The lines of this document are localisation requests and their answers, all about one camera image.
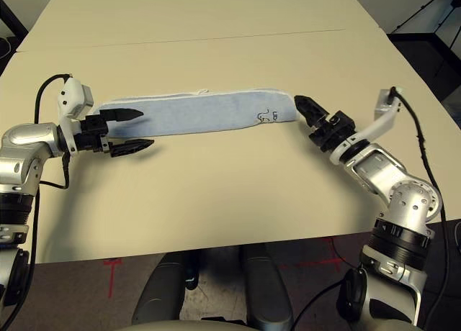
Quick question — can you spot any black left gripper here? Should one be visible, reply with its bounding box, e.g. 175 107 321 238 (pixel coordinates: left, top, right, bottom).
73 107 155 159

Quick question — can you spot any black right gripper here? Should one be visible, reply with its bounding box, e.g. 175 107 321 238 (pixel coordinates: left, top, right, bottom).
294 94 357 153

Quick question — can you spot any light blue terry towel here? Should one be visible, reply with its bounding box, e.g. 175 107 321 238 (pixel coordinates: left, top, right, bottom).
89 88 300 138

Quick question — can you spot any black metal rack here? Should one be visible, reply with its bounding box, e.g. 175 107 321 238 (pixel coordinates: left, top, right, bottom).
387 0 461 105

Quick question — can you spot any dark grey left robot leg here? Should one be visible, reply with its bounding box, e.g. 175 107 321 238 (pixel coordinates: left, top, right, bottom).
131 253 192 327

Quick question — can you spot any grey robot torso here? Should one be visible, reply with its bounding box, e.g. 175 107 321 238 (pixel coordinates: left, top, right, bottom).
122 318 253 331

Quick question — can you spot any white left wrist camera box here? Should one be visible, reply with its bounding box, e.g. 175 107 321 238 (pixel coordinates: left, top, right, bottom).
55 77 95 155

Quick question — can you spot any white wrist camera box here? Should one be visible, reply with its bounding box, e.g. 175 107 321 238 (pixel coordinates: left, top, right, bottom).
55 77 95 155
329 88 403 166

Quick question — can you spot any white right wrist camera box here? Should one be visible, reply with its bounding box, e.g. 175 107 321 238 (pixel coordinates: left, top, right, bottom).
329 88 403 166

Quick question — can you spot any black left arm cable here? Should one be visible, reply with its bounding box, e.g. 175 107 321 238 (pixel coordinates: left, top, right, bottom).
30 73 75 266

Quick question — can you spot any black frame side table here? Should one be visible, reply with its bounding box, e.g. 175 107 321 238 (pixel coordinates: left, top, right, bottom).
0 0 30 40

